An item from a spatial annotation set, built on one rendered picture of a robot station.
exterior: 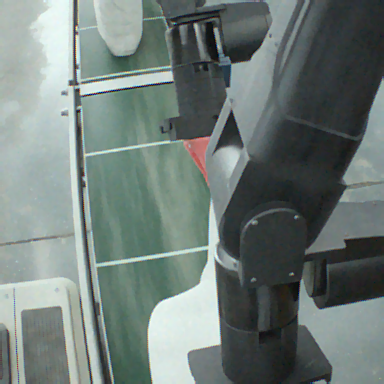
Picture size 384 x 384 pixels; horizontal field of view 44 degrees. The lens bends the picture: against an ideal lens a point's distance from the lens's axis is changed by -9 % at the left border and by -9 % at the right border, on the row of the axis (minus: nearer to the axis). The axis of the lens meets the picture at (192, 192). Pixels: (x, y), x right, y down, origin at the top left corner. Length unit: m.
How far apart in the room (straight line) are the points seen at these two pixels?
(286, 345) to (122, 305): 0.95
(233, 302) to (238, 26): 0.33
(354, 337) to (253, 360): 1.38
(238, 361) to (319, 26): 0.23
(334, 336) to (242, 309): 1.39
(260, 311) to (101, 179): 1.25
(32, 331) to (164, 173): 0.62
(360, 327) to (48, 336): 1.02
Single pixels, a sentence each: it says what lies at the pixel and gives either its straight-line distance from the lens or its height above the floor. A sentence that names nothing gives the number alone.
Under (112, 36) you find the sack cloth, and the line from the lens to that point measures 2.02.
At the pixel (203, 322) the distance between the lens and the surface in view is 0.71.
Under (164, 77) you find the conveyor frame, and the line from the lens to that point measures 1.91.
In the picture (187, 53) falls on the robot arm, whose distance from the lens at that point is 0.56.
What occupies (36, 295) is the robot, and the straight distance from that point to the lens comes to 1.48.
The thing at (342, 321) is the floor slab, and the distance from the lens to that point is 1.73.
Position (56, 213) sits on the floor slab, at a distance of 1.98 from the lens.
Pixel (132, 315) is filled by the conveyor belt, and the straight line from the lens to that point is 1.26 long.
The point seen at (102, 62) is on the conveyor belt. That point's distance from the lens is 2.02.
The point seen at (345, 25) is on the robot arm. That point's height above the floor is 1.39.
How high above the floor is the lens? 1.50
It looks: 49 degrees down
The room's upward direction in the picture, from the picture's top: straight up
